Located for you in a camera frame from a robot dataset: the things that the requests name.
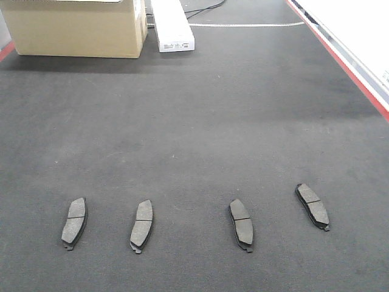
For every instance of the second-left grey brake pad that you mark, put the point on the second-left grey brake pad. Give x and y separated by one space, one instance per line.
142 226

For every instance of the black conveyor belt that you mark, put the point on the black conveyor belt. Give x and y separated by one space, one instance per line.
257 108

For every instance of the long white box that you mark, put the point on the long white box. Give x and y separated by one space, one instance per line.
172 28

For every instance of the cardboard box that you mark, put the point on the cardboard box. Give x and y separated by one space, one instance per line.
106 29

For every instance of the white conveyor side rail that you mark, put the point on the white conveyor side rail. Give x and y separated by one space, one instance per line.
355 33

